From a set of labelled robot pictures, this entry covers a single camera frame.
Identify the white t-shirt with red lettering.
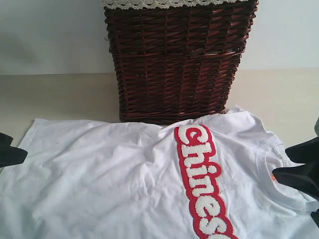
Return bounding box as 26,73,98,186
0,107,319,239

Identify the dark brown wicker basket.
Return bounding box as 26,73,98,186
103,0,258,124

